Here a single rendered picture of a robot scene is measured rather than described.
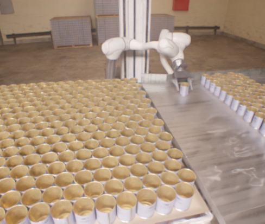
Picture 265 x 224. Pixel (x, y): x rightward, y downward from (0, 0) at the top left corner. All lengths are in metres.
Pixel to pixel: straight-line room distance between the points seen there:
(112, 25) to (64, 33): 1.79
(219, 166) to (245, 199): 0.18
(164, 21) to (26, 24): 5.80
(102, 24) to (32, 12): 3.29
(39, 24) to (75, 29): 2.31
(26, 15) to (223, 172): 9.48
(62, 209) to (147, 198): 0.30
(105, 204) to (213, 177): 0.47
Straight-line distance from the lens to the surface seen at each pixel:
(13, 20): 9.98
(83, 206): 0.75
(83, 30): 7.84
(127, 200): 0.75
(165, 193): 0.78
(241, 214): 0.86
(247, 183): 0.97
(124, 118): 1.07
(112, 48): 1.77
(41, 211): 0.77
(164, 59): 2.11
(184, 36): 2.13
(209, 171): 0.95
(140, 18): 2.32
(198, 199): 0.83
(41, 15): 9.67
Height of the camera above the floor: 1.75
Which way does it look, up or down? 32 degrees down
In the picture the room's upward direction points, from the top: straight up
